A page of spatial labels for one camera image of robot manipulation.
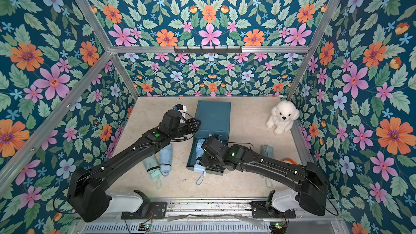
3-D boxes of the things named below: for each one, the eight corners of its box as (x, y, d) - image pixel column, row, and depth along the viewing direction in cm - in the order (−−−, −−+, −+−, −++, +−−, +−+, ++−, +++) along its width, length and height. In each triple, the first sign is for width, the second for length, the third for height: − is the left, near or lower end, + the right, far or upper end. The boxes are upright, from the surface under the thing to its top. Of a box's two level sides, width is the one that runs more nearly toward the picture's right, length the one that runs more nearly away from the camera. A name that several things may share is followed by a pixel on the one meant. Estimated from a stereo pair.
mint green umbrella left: (155, 190, 81) (153, 188, 78) (145, 163, 91) (142, 160, 87) (167, 183, 84) (165, 180, 80) (156, 157, 93) (154, 154, 90)
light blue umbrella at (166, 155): (159, 177, 86) (157, 174, 83) (163, 147, 97) (161, 144, 94) (170, 175, 86) (168, 173, 83) (172, 146, 97) (171, 143, 94)
